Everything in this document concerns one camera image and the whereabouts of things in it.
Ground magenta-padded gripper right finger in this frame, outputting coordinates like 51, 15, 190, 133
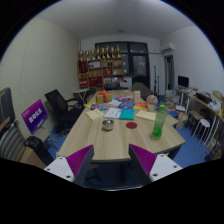
128, 143, 184, 186

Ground black computer monitor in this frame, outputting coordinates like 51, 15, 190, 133
177, 75, 190, 89

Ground small round side table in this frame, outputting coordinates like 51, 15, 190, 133
73, 87, 90, 104

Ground pink flowers in pot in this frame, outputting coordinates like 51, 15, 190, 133
145, 94, 159, 113

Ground yellow gift box red ribbon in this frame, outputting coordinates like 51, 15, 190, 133
95, 89, 113, 104

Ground flat round red coaster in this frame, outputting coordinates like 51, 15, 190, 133
125, 121, 138, 130

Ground white printed booklet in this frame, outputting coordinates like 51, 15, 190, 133
104, 107, 123, 120

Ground grey office chair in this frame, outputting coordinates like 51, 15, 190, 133
131, 81, 153, 98

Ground grey striped chair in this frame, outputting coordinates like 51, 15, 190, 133
0, 121, 28, 163

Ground wooden side desk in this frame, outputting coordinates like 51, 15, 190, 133
186, 93, 224, 134

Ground teal notebook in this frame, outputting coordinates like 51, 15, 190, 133
118, 108, 136, 121

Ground green capped drink bottle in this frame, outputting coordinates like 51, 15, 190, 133
151, 104, 168, 140

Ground black office chair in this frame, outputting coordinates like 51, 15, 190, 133
44, 88, 84, 133

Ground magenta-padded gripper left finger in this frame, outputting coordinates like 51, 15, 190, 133
43, 144, 95, 187

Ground wooden shelf unit with trophies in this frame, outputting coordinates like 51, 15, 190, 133
77, 44, 125, 89

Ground orange booklet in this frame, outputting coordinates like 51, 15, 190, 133
133, 101, 149, 111

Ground blue colourful booklet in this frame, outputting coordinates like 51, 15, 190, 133
89, 103, 111, 112

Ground white air conditioner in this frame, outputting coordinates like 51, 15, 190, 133
161, 42, 175, 54

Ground white round stool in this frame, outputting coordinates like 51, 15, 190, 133
194, 118, 212, 147

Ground small steel cup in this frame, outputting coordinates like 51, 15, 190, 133
101, 119, 115, 131

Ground purple sign board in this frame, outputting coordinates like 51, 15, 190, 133
21, 98, 49, 135

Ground dark glass door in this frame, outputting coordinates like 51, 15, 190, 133
94, 41, 150, 89

